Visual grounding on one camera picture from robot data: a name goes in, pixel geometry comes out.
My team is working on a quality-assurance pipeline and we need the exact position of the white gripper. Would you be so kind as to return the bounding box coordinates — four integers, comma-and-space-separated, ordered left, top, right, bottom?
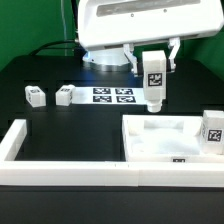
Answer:
78, 0, 224, 77

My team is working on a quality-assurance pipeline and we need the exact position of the white square table top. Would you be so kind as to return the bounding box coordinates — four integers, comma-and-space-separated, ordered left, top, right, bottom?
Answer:
122, 115, 215, 163

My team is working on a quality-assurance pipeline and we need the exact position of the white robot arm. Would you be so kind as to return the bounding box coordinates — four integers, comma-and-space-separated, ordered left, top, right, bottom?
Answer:
78, 0, 224, 71

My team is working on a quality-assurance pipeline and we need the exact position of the white U-shaped fence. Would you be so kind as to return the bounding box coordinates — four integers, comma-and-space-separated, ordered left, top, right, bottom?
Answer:
0, 119, 224, 188

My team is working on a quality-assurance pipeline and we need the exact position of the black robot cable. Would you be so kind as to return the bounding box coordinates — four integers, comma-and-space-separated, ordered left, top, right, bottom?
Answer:
29, 0, 84, 57

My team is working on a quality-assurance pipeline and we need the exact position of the white marker base plate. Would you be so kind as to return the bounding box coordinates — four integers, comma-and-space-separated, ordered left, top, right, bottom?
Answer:
72, 87, 146, 105

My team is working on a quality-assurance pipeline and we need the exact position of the thin grey cable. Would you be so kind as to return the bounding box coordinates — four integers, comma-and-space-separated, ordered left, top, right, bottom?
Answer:
60, 0, 69, 57

